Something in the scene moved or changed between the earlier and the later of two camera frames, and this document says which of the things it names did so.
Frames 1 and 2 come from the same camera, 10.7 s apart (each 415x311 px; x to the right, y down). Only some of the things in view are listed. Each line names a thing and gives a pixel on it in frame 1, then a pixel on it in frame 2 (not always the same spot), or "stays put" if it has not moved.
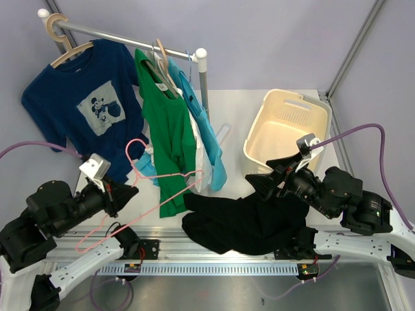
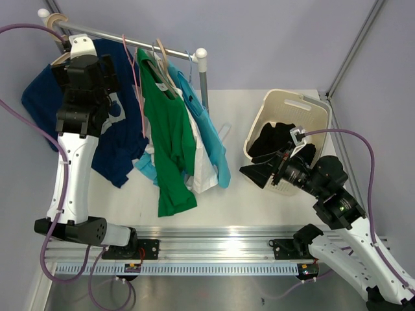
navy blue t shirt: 91,103 stays put
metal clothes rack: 200,56 stays put
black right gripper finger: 285,164 -> 268,156
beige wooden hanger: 50,23 stays put
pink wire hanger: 200,172 -> 135,80
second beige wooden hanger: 166,65 stays put
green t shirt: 169,125 stays put
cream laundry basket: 284,117 stays put
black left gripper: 116,196 -> 110,82
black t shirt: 252,225 -> 273,139
